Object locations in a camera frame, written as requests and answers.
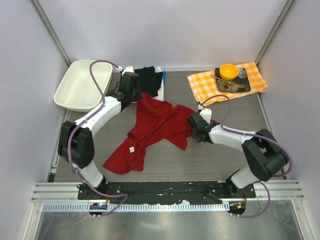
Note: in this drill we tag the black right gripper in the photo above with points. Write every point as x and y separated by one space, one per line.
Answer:
194 135

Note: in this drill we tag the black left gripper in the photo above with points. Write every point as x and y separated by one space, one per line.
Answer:
139 96

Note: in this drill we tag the red t-shirt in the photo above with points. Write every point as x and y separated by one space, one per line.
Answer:
156 120

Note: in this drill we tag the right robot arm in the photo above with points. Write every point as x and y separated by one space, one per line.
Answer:
264 155

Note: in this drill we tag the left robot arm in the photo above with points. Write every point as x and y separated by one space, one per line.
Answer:
81 159

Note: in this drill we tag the folded black t-shirt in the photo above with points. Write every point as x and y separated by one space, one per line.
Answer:
150 80

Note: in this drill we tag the folded white t-shirt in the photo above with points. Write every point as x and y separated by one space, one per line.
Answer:
160 92

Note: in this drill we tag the folded blue t-shirt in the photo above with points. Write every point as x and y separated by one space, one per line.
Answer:
164 76

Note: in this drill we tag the yellow checkered cloth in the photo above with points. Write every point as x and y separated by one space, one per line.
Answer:
204 86

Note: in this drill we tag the white rectangular tray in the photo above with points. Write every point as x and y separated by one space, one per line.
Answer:
77 90

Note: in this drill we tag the wooden chopstick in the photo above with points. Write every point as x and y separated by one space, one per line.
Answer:
228 81

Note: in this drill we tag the orange bowl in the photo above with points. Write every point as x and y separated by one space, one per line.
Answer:
228 71

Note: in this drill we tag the black floral plate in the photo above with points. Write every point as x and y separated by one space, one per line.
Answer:
241 79

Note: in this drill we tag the blue ceramic mug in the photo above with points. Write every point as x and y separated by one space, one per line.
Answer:
75 142

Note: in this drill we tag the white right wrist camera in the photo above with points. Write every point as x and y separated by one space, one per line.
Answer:
205 113

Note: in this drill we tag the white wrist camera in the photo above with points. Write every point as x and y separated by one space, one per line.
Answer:
205 113
128 69

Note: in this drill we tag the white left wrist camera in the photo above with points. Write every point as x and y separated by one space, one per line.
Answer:
128 69

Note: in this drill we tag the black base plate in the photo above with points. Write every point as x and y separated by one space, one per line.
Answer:
175 192

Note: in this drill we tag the perforated cable rail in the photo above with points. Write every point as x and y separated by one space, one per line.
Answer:
95 207

